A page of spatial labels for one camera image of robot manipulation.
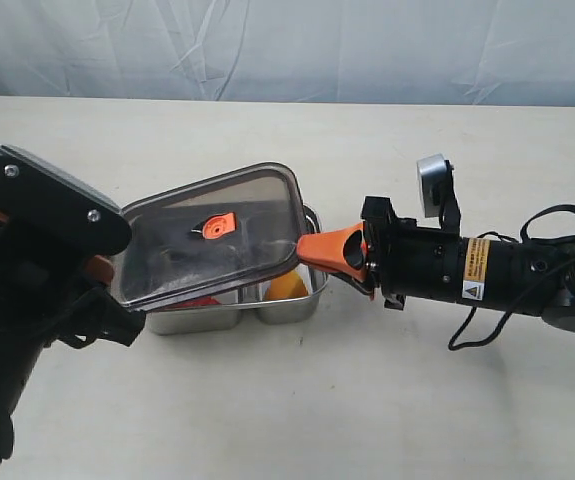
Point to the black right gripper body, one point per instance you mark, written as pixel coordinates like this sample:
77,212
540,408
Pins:
408,260

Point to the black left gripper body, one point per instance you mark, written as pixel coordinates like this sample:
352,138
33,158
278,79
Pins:
45,295

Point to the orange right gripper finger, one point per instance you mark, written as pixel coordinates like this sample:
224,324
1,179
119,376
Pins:
361,280
336,252

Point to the yellow toy cheese wedge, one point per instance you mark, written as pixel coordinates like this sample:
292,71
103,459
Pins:
285,287

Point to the dark transparent lunch box lid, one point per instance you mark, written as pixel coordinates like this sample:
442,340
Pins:
262,181

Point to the red toy sausage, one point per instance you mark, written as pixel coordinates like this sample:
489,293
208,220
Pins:
197,303

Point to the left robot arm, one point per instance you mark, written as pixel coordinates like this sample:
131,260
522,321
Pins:
16,366

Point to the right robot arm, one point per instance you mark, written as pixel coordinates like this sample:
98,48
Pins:
524,275

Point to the steel two-compartment lunch box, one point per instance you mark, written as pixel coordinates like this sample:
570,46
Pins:
247,310

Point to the light blue backdrop cloth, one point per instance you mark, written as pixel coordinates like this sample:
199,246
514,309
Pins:
387,52

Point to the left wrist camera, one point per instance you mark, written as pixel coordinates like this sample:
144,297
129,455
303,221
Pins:
55,202

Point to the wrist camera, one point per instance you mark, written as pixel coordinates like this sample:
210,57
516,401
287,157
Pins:
55,202
432,175

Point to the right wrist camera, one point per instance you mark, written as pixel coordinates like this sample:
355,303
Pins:
432,175

